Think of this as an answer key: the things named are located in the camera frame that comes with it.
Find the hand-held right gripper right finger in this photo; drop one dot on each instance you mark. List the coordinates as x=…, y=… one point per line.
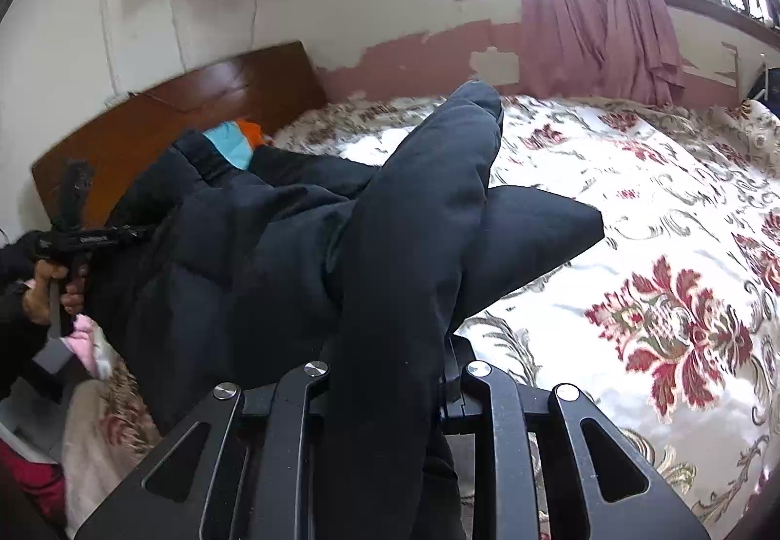
x=458, y=387

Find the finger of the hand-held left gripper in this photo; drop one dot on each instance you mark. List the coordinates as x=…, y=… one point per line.
x=134, y=234

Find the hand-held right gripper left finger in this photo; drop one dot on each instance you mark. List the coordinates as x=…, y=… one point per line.
x=304, y=393

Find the black padded jacket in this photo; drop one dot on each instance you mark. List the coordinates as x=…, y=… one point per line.
x=274, y=247

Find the person's left forearm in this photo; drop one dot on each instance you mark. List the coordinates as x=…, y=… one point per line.
x=15, y=345

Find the person's left hand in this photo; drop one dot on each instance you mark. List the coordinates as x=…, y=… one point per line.
x=42, y=296

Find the pink fluffy cloth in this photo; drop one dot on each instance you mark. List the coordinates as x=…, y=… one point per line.
x=88, y=345

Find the wooden headboard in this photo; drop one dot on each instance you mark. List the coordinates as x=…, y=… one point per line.
x=183, y=113

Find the blue and orange cloth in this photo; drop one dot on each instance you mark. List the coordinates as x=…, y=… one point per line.
x=234, y=143

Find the dark red cloth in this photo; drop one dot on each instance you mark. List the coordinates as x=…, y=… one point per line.
x=30, y=476

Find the floral bedspread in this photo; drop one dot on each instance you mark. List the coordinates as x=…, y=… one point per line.
x=640, y=223

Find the pink curtain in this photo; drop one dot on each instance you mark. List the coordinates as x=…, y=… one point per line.
x=597, y=21

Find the dark blue bag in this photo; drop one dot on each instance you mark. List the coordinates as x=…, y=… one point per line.
x=766, y=92

